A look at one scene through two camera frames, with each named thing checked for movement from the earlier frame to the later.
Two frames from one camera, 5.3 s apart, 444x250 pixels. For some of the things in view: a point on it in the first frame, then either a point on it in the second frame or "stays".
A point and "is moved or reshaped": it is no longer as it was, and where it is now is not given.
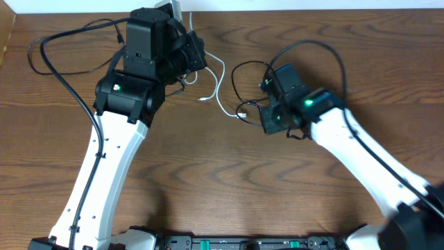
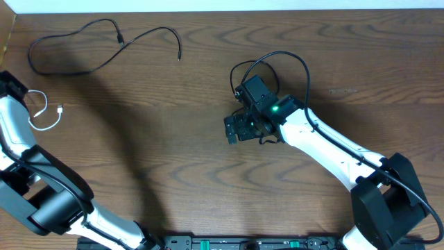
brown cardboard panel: x=7 y=18 stays
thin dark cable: x=247 y=101 is moved or reshaped
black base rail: x=250 y=242 stays
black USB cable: x=86 y=26 stays
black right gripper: x=269 y=126 -> x=243 y=133
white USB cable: x=243 y=116 -> x=60 y=110
